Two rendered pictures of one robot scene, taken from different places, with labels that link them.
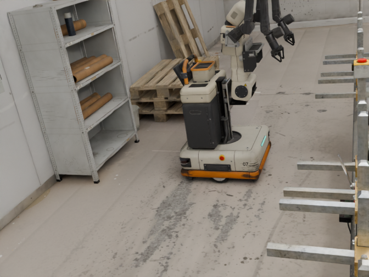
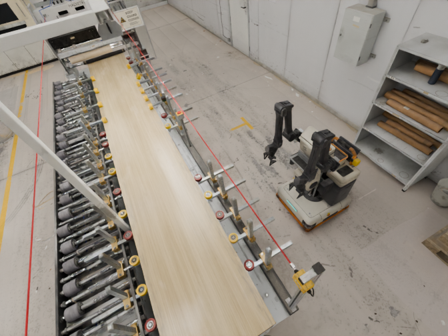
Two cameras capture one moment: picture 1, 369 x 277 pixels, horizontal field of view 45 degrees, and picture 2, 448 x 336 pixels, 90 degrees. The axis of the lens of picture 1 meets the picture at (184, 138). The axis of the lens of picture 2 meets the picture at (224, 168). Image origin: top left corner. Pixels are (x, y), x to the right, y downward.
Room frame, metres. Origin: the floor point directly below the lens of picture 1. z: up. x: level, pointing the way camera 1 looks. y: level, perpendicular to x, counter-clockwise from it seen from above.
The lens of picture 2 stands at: (3.79, -2.05, 2.73)
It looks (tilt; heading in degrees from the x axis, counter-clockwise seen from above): 50 degrees down; 137
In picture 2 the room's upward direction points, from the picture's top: 11 degrees counter-clockwise
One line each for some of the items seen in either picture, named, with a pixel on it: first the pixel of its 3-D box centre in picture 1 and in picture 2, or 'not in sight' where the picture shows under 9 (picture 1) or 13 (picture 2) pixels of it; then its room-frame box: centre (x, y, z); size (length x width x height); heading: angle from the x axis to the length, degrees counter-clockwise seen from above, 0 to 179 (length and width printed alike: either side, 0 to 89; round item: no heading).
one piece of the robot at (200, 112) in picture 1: (210, 104); (325, 173); (3.51, -0.26, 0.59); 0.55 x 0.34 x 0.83; 157
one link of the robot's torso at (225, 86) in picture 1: (241, 90); (312, 182); (3.47, -0.52, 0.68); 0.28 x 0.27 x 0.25; 157
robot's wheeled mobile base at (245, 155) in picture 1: (226, 150); (312, 197); (3.48, -0.35, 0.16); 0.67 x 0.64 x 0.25; 67
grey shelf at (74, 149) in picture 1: (82, 86); (414, 120); (4.04, 0.86, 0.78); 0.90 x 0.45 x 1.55; 157
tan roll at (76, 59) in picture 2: not in sight; (101, 51); (-1.13, -0.13, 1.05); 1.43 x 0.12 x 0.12; 67
